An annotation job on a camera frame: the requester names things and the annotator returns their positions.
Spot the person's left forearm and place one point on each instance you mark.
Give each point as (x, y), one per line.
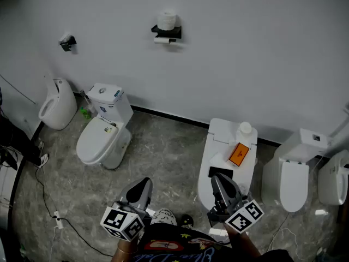
(125, 251)

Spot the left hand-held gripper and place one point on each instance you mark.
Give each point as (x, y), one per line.
(120, 221)

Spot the person's right forearm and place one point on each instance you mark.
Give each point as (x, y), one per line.
(242, 241)

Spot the white power strip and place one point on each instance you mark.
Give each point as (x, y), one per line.
(58, 219)

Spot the person's black printed shirt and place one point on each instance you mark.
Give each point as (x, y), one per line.
(185, 250)

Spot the person's right black shoe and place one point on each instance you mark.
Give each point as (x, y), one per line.
(187, 220)

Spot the white toilet with square tank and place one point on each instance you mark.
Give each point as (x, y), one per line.
(294, 184)

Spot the white paper roll on holder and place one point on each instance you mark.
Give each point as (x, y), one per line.
(161, 40)

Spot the black wall shelf holder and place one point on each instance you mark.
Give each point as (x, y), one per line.
(169, 32)

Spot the white plastic jar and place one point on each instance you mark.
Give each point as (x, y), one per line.
(244, 131)

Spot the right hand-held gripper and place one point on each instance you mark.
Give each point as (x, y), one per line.
(242, 217)

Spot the orange box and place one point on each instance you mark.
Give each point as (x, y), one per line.
(239, 154)

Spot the small black wall holder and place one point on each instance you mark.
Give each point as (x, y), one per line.
(67, 43)

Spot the white floor urinal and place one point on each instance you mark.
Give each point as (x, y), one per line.
(64, 105)

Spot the person's patterned trousers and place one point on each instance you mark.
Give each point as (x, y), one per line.
(163, 217)

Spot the white tankless toilet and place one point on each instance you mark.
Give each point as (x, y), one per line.
(218, 135)

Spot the white toilet paper roll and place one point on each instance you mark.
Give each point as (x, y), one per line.
(167, 20)

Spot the white wall grab rail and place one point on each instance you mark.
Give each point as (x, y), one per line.
(340, 125)

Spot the white folded tissue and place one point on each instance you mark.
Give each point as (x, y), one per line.
(218, 159)

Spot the green plastic bottle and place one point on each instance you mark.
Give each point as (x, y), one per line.
(85, 114)

